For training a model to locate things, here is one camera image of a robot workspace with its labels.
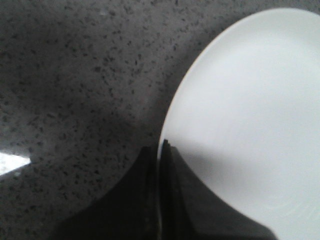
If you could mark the white round plate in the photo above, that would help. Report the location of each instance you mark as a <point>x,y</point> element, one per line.
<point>246,119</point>

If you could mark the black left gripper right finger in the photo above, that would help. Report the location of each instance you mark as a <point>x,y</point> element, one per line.
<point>191,211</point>

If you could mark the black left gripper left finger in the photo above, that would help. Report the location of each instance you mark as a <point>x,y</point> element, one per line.
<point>126,212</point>

